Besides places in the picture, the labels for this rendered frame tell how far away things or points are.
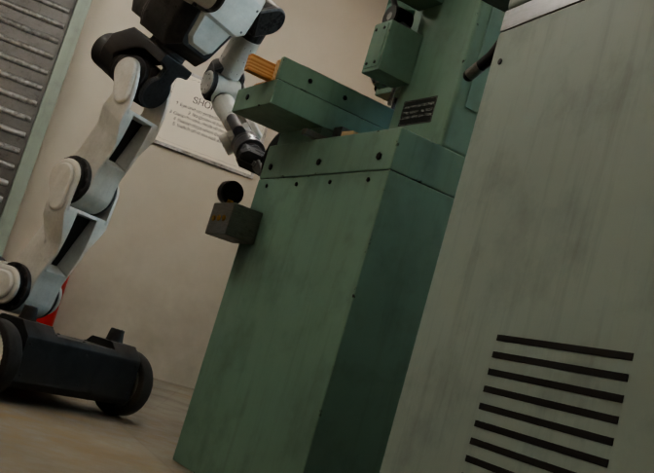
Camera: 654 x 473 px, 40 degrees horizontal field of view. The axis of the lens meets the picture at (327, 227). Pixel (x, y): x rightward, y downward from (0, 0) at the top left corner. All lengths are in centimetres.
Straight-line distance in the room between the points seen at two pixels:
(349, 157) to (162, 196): 332
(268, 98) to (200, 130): 318
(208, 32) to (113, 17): 265
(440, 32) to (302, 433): 91
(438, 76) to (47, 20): 345
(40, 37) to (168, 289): 153
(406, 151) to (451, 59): 26
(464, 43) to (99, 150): 118
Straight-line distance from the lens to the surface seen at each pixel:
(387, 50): 202
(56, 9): 519
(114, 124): 264
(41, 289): 271
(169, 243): 516
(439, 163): 184
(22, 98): 505
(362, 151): 187
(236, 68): 291
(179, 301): 518
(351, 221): 181
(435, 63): 200
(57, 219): 264
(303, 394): 178
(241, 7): 266
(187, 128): 522
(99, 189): 267
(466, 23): 197
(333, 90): 214
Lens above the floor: 30
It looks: 9 degrees up
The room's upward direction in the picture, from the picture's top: 16 degrees clockwise
